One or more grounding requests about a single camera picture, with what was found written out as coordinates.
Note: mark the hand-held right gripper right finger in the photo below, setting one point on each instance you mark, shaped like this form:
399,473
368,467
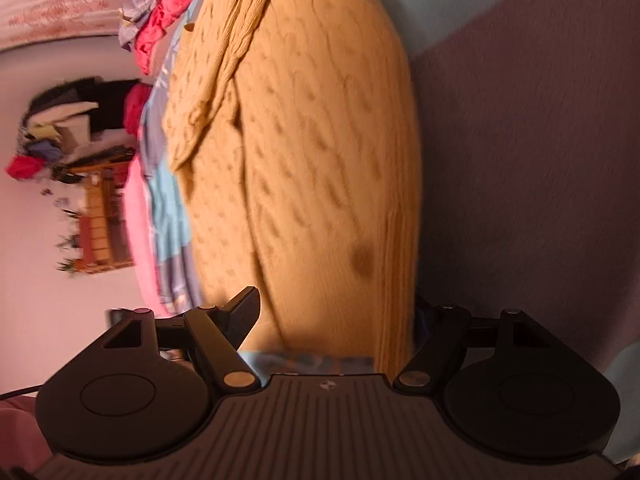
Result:
440,340

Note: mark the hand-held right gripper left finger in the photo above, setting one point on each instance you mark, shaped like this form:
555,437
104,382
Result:
245,315

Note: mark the stack of red clothes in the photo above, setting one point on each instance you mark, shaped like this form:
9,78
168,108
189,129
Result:
136,107

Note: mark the pink blanket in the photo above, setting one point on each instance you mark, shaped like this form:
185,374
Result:
140,240

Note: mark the wooden shelf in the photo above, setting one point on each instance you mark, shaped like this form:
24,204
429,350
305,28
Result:
97,220

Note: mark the blue patterned blanket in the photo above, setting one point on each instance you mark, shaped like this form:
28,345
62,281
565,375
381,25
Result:
525,160

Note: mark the white patterned curtain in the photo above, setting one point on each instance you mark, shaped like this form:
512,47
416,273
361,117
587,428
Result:
60,5

